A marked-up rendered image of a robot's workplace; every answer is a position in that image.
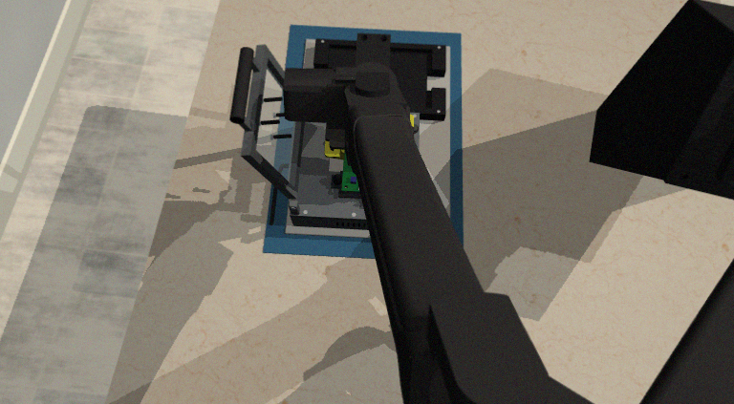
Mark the green circuit board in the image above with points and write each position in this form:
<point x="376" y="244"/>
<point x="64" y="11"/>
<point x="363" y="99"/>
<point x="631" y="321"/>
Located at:
<point x="349" y="178"/>

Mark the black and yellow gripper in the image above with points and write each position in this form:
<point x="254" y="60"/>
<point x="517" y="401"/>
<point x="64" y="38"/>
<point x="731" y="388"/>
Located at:
<point x="335" y="140"/>

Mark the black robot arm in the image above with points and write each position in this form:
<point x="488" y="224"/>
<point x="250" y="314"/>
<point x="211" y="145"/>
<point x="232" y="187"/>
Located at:
<point x="481" y="350"/>

